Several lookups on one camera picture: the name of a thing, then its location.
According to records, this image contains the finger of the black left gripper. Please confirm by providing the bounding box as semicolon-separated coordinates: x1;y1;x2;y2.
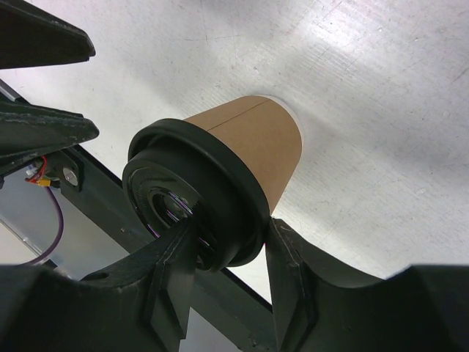
1;102;99;176
1;1;96;70

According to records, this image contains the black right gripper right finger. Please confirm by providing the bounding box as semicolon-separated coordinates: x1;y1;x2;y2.
266;219;468;351

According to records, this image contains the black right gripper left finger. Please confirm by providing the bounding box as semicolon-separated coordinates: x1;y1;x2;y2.
1;221;197;351

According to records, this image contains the black plastic cup lid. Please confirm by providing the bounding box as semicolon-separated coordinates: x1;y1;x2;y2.
122;119;270;271

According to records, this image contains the brown paper coffee cup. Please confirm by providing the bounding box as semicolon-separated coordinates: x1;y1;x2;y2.
185;95;303;212

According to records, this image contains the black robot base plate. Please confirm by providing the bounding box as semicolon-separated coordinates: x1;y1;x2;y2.
64;147;276;351

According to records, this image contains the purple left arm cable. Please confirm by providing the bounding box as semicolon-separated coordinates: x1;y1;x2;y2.
23;183;65;267

